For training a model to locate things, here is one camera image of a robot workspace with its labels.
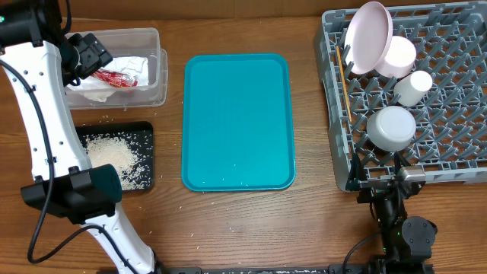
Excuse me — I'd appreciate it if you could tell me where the grey dishwasher rack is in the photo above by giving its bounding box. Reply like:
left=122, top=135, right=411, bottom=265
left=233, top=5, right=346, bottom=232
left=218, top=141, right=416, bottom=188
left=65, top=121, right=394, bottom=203
left=314, top=1, right=486, bottom=189

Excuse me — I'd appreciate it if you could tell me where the wooden chopstick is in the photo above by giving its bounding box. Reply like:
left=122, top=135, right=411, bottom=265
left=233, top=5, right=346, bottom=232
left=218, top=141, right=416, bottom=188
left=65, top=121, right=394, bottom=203
left=335, top=46, right=352, bottom=123

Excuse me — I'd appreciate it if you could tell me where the large white plate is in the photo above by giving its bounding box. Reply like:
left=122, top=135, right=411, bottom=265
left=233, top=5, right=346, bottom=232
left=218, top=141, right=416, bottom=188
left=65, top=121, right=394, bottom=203
left=345, top=2, right=393, bottom=75

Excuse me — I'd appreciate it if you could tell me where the grey-white bowl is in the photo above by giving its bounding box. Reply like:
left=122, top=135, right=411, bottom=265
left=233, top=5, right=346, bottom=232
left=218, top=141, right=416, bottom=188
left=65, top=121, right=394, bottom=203
left=367, top=106, right=416, bottom=152

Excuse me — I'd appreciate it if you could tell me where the white napkin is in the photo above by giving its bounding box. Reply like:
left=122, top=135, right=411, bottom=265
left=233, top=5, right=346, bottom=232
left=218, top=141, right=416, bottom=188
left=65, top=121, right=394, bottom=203
left=65, top=56, right=149, bottom=103

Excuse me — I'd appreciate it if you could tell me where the pile of rice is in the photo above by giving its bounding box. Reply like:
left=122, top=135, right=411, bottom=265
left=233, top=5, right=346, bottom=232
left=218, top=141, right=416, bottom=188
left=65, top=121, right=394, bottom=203
left=84, top=133, right=152, bottom=191

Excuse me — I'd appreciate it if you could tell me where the red snack wrapper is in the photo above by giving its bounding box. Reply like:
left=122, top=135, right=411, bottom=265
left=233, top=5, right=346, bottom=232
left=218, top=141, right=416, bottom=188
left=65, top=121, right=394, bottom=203
left=91, top=69, right=138, bottom=88

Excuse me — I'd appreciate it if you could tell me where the black tray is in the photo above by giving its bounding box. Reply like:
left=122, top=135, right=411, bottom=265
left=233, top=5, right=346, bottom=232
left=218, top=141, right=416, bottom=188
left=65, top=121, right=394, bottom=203
left=76, top=121, right=154, bottom=192

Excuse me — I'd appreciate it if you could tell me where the white paper cup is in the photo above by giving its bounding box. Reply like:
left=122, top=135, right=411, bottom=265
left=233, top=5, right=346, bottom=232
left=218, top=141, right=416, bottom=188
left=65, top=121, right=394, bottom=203
left=393, top=71, right=433, bottom=107

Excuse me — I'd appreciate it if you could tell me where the clear plastic waste bin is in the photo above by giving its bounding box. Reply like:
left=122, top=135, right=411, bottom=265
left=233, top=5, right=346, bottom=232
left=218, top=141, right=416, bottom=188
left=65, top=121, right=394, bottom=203
left=65, top=27, right=168, bottom=110

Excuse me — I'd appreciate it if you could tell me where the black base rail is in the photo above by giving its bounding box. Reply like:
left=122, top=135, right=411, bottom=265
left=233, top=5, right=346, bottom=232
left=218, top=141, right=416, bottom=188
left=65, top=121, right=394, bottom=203
left=163, top=264, right=434, bottom=274

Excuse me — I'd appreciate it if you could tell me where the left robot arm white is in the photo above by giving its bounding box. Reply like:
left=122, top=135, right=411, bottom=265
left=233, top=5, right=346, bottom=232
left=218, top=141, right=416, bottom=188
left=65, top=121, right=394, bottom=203
left=1, top=1, right=164, bottom=273

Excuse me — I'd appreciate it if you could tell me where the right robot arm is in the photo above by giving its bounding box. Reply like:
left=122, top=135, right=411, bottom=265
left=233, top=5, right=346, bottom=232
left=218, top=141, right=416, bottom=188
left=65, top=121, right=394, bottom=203
left=340, top=152, right=438, bottom=274

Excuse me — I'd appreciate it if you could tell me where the small pink bowl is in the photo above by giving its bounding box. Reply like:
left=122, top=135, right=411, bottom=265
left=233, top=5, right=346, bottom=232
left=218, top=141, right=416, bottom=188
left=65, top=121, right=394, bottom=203
left=374, top=36, right=416, bottom=78

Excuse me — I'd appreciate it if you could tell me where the teal plastic tray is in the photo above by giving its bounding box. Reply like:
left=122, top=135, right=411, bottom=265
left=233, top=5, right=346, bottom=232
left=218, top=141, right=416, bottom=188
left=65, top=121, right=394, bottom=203
left=181, top=53, right=296, bottom=192

